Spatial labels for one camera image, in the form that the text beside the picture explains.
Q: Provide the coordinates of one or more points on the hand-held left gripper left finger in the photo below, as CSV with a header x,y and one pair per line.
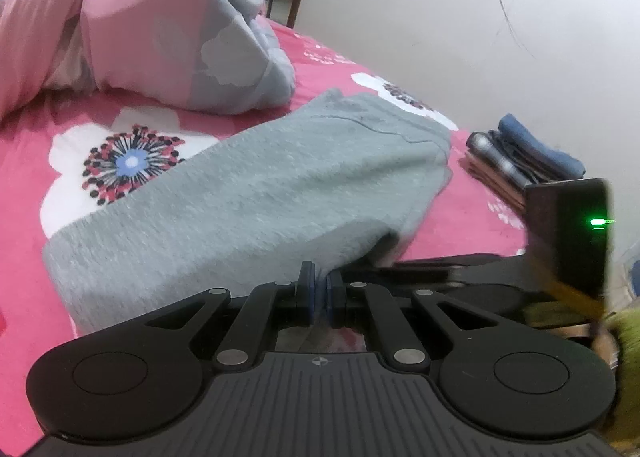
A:
x,y
309,297

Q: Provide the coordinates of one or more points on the grey pants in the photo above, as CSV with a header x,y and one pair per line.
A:
x,y
250,197

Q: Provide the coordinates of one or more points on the person's right forearm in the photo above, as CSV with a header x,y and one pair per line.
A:
x,y
627,362

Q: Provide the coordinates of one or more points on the pink floral quilt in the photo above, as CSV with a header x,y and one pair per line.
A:
x,y
150,12

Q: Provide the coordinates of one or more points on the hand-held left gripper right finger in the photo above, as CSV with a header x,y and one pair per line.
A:
x,y
331,297

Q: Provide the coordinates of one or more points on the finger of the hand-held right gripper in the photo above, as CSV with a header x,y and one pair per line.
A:
x,y
425,269

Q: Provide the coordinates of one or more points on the folded blue cloth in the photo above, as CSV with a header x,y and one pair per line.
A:
x,y
540,152

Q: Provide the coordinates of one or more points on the folded jeans and plaid stack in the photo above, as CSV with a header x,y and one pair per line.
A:
x,y
490,157

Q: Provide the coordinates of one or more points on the pink floral bed sheet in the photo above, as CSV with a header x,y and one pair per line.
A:
x,y
30,147

